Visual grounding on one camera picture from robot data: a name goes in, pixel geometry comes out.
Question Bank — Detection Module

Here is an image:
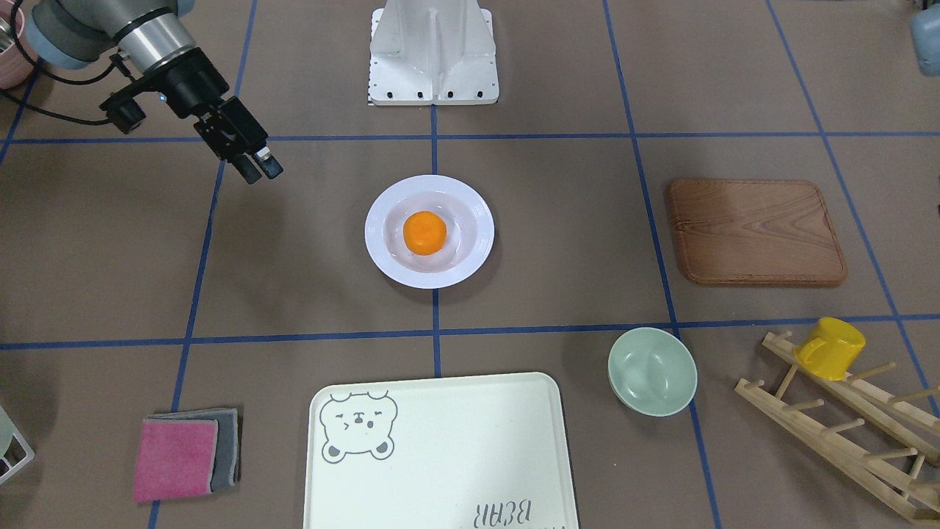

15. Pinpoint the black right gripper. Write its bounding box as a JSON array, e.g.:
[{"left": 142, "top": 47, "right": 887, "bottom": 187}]
[{"left": 151, "top": 49, "right": 283, "bottom": 184}]

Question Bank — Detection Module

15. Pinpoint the orange fruit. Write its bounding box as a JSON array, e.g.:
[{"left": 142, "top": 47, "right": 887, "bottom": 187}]
[{"left": 402, "top": 211, "right": 449, "bottom": 256}]

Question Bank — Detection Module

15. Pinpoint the white round plate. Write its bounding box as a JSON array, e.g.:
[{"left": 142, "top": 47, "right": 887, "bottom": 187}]
[{"left": 364, "top": 174, "right": 496, "bottom": 290}]

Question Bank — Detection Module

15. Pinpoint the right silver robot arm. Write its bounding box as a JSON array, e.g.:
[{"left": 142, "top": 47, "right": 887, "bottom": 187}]
[{"left": 23, "top": 1, "right": 283, "bottom": 184}]

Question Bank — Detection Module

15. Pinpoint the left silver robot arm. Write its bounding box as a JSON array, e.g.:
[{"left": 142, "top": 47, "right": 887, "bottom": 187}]
[{"left": 910, "top": 1, "right": 939, "bottom": 77}]

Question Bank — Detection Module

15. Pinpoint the cream bear tray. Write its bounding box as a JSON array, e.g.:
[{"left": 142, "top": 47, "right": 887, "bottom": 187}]
[{"left": 303, "top": 372, "right": 579, "bottom": 528}]

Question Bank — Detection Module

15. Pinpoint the brown wooden tray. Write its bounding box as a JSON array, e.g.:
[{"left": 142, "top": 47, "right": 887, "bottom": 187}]
[{"left": 665, "top": 178, "right": 848, "bottom": 287}]

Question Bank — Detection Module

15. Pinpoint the pink bowl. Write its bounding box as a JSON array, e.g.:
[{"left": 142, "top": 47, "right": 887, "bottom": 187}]
[{"left": 1, "top": 1, "right": 37, "bottom": 90}]

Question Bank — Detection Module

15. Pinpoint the pink and grey cloth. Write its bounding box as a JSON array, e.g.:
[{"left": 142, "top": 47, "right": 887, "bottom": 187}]
[{"left": 132, "top": 408, "right": 239, "bottom": 503}]

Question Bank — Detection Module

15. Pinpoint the white cup rack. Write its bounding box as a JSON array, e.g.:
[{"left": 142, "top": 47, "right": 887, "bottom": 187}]
[{"left": 1, "top": 406, "right": 36, "bottom": 485}]

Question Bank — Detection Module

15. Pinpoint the green ceramic bowl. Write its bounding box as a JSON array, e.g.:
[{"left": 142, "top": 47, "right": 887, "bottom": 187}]
[{"left": 607, "top": 327, "right": 698, "bottom": 417}]

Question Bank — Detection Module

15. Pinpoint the yellow mug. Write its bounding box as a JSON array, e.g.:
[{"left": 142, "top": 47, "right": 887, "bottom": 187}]
[{"left": 795, "top": 316, "right": 867, "bottom": 381}]

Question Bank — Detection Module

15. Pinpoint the wooden cup rack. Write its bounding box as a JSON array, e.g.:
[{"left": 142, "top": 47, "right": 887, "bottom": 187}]
[{"left": 734, "top": 331, "right": 939, "bottom": 528}]

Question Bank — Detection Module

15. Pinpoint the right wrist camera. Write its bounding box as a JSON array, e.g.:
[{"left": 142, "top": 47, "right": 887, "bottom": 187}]
[{"left": 98, "top": 86, "right": 167, "bottom": 134}]

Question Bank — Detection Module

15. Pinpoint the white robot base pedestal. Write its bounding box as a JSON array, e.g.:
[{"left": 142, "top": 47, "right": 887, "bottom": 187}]
[{"left": 367, "top": 1, "right": 500, "bottom": 107}]

